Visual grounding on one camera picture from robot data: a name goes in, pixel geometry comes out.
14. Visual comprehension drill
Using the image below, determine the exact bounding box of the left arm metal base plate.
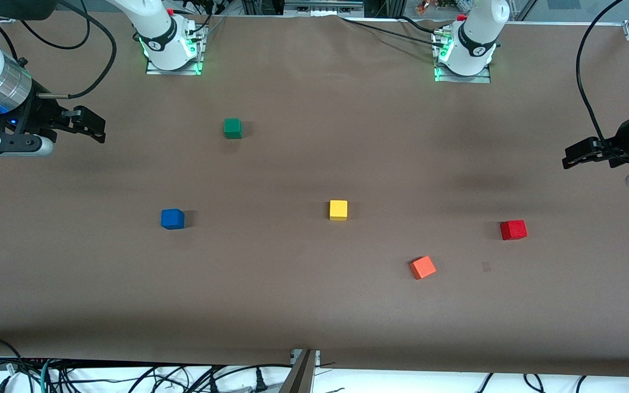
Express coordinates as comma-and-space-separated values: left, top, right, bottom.
434, 30, 492, 84

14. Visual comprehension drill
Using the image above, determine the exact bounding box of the orange cube block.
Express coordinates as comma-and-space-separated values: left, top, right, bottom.
409, 255, 437, 281

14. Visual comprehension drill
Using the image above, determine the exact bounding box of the grey power strip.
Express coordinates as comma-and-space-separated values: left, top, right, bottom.
283, 0, 365, 18

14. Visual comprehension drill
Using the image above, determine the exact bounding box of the red cube block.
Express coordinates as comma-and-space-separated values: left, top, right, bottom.
500, 219, 528, 241

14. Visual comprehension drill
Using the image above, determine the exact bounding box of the metal mount bracket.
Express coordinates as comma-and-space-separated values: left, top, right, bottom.
290, 349, 322, 366

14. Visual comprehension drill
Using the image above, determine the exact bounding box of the blue cube block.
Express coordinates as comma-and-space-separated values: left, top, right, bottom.
161, 209, 185, 230

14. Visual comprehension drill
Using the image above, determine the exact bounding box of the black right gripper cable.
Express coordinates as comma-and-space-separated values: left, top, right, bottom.
36, 0, 117, 100

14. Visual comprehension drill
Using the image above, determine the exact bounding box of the dark camera mount bar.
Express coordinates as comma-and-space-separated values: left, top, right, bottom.
278, 349, 318, 393

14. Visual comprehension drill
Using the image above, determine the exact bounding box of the black base power cable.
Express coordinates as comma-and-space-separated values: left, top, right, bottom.
338, 15, 449, 49

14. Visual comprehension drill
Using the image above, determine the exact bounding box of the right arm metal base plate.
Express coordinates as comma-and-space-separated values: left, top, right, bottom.
145, 25, 207, 76

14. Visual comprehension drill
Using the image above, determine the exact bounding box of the black right arm cable loop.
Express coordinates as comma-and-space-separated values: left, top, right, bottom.
20, 0, 92, 51

